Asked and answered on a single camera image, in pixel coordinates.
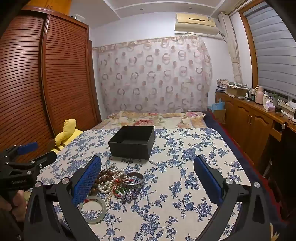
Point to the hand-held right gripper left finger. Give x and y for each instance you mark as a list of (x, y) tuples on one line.
[(87, 180)]

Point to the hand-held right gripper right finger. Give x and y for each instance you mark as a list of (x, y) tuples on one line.
[(208, 183)]

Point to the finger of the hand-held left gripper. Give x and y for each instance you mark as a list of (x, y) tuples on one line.
[(29, 147), (45, 160)]

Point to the green bead jewelry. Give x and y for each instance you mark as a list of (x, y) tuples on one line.
[(120, 191)]

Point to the pale jade bangle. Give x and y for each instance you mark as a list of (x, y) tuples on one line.
[(93, 221)]

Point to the silver bangle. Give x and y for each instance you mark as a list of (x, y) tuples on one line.
[(138, 183)]

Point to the black cardboard box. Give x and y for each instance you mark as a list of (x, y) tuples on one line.
[(129, 148)]

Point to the person's left hand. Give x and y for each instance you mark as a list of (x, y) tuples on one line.
[(17, 201)]

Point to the yellow cushion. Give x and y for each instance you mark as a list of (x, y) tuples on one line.
[(67, 134)]

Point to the blue floral bed sheet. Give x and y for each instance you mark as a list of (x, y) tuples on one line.
[(175, 166)]

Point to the brown slatted wooden wardrobe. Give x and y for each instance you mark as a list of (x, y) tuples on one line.
[(46, 81)]

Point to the wooden sideboard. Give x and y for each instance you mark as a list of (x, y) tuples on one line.
[(245, 120)]

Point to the pink floral quilt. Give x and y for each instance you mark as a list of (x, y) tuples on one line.
[(148, 119)]

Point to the brown cardboard box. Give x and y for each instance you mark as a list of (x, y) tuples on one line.
[(235, 90)]

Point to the purple tissue box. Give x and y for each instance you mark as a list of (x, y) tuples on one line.
[(269, 106)]

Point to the pile of patterned fabric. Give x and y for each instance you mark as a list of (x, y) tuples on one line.
[(223, 84)]

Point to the pink thermos jug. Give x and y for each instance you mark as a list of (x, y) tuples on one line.
[(259, 96)]

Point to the circle patterned curtain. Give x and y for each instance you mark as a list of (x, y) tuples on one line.
[(152, 76)]

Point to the beige tied drape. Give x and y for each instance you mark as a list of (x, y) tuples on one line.
[(232, 46)]

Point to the white box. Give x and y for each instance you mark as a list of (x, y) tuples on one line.
[(78, 17)]

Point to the grey window blind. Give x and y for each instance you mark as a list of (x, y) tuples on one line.
[(272, 46)]

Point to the white wall air conditioner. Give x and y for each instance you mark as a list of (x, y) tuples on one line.
[(196, 23)]

